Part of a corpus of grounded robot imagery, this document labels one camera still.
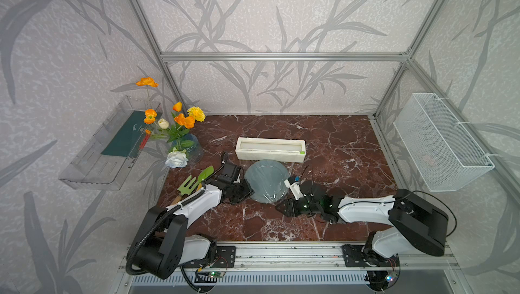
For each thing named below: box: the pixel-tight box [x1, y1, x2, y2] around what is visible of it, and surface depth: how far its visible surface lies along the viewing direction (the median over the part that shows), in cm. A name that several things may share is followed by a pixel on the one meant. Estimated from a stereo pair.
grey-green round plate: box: [244, 159, 290, 204], surface depth 90 cm
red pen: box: [138, 133, 151, 150], surface depth 70 cm
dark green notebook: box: [100, 110, 162, 159], surface depth 69 cm
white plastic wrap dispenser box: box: [235, 137, 307, 163], surface depth 99 cm
